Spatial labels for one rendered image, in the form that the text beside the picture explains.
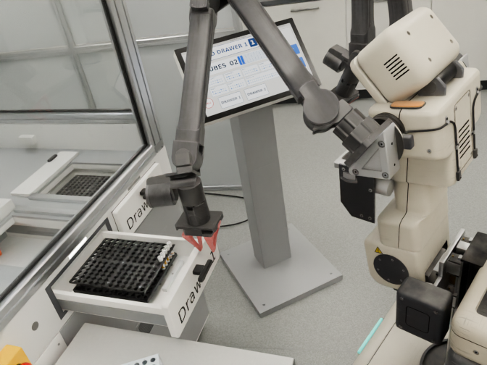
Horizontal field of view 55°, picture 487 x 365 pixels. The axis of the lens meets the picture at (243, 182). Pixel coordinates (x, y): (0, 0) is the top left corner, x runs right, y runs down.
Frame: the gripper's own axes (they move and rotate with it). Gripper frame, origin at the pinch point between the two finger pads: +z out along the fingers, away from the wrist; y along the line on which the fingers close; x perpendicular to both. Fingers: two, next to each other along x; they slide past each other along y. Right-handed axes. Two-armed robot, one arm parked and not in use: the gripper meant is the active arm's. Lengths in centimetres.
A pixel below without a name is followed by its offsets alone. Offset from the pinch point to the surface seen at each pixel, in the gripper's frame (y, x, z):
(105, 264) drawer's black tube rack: 31.5, 1.8, 7.5
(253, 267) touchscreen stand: 28, -85, 92
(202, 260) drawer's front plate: 3.3, -1.6, 6.1
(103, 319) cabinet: 37.5, 5.5, 26.8
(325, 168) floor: 7, -189, 98
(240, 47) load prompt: 17, -95, -19
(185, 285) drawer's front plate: 3.3, 8.9, 4.4
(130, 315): 16.1, 16.0, 8.9
